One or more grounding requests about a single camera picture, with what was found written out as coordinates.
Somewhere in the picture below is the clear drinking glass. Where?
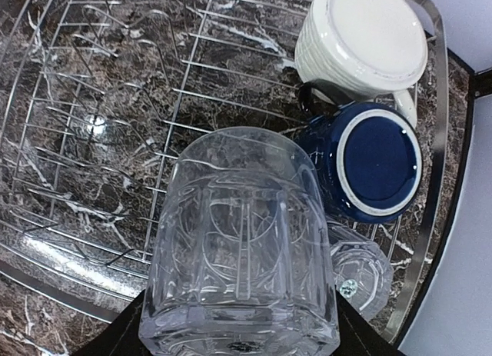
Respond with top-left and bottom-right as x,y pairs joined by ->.
139,127 -> 341,355

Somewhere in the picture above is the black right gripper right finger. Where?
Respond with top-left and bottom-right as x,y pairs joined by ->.
336,291 -> 404,356

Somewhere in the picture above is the dark blue ceramic mug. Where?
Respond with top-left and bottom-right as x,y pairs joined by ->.
296,79 -> 423,224

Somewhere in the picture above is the cream ceramic mug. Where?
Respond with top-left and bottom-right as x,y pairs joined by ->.
294,0 -> 428,126

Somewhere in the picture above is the metal wire dish rack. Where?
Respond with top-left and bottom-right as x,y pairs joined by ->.
0,0 -> 449,344

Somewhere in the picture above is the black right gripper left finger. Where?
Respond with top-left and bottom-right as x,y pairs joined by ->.
72,291 -> 148,356

